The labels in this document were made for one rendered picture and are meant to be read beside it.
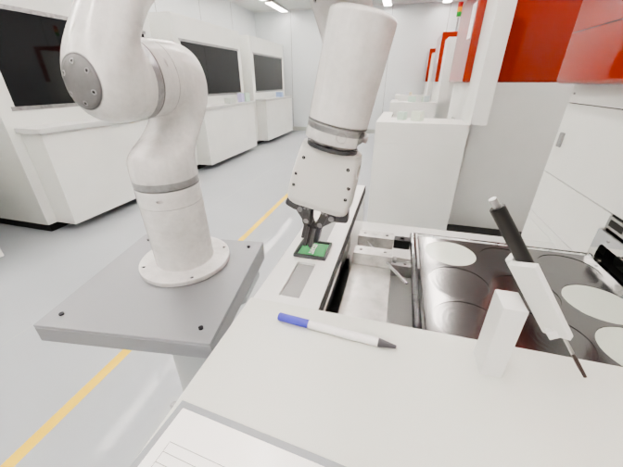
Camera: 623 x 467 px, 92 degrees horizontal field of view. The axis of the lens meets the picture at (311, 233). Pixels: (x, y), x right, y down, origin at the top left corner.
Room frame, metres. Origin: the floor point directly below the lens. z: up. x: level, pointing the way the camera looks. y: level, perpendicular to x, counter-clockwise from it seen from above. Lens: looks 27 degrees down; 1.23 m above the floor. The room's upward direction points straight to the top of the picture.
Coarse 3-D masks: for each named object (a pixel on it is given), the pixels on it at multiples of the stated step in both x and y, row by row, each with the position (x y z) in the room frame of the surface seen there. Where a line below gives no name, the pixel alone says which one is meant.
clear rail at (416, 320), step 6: (414, 234) 0.63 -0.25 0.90; (414, 240) 0.60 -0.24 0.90; (414, 246) 0.57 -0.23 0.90; (414, 252) 0.55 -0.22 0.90; (414, 258) 0.53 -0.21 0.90; (414, 264) 0.50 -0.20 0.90; (414, 270) 0.48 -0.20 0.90; (414, 276) 0.46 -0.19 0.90; (414, 282) 0.44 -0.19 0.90; (414, 288) 0.42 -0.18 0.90; (414, 294) 0.41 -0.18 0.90; (414, 300) 0.39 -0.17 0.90; (414, 306) 0.38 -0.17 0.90; (420, 306) 0.38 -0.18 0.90; (414, 312) 0.36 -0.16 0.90; (420, 312) 0.37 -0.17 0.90; (414, 318) 0.35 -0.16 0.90; (420, 318) 0.35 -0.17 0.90; (414, 324) 0.34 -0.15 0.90; (420, 324) 0.34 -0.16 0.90
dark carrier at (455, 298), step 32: (480, 256) 0.54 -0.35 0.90; (544, 256) 0.54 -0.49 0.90; (576, 256) 0.54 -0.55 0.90; (448, 288) 0.43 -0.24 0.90; (480, 288) 0.43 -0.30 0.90; (512, 288) 0.43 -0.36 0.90; (608, 288) 0.43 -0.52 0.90; (448, 320) 0.35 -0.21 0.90; (480, 320) 0.35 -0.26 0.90; (576, 320) 0.35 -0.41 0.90; (576, 352) 0.29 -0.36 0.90
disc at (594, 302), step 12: (564, 288) 0.43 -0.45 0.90; (576, 288) 0.43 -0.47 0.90; (588, 288) 0.43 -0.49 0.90; (576, 300) 0.40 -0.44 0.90; (588, 300) 0.40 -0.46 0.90; (600, 300) 0.40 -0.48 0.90; (612, 300) 0.40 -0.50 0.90; (588, 312) 0.37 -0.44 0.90; (600, 312) 0.37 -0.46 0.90; (612, 312) 0.37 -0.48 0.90
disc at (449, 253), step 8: (432, 248) 0.57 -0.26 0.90; (440, 248) 0.57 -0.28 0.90; (448, 248) 0.57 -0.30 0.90; (456, 248) 0.57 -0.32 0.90; (464, 248) 0.57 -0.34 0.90; (432, 256) 0.54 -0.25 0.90; (440, 256) 0.54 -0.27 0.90; (448, 256) 0.54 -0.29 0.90; (456, 256) 0.54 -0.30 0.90; (464, 256) 0.54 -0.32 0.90; (472, 256) 0.54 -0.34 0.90; (456, 264) 0.51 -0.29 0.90; (464, 264) 0.51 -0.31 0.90
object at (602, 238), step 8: (600, 232) 0.58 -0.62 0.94; (608, 232) 0.57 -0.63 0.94; (592, 240) 0.59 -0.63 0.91; (600, 240) 0.57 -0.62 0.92; (608, 240) 0.55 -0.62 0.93; (616, 240) 0.53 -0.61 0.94; (592, 248) 0.58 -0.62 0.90; (600, 248) 0.56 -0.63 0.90; (608, 248) 0.54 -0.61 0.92; (616, 248) 0.52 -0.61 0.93; (600, 256) 0.56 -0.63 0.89; (600, 264) 0.55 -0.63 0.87; (608, 272) 0.52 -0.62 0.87; (616, 280) 0.49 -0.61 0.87
